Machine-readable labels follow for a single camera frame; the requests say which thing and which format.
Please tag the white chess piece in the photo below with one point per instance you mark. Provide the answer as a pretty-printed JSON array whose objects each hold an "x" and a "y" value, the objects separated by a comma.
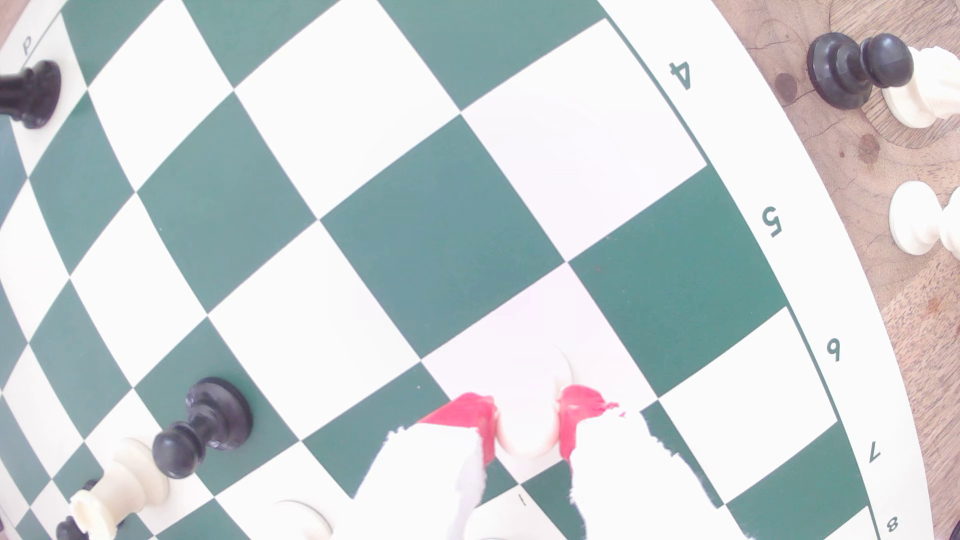
[{"x": 934, "y": 86}]

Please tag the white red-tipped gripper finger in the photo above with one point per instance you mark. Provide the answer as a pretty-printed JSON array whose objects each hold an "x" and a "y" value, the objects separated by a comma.
[
  {"x": 420, "y": 487},
  {"x": 630, "y": 487}
]

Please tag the white chess pawn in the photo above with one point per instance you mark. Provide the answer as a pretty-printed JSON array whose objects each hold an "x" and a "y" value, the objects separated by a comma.
[
  {"x": 300, "y": 525},
  {"x": 915, "y": 217},
  {"x": 527, "y": 431}
]

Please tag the white chess rook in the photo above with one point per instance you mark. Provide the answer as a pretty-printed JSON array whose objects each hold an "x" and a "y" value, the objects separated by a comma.
[{"x": 124, "y": 484}]

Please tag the black chess rook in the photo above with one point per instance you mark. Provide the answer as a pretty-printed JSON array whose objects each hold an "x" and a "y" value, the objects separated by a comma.
[{"x": 34, "y": 94}]

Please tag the black chess pawn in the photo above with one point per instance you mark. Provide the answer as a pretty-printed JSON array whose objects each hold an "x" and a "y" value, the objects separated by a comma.
[
  {"x": 214, "y": 412},
  {"x": 67, "y": 529},
  {"x": 844, "y": 69}
]

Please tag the green white chess mat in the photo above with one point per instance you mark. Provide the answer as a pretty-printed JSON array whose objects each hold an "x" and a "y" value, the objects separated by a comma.
[{"x": 442, "y": 232}]

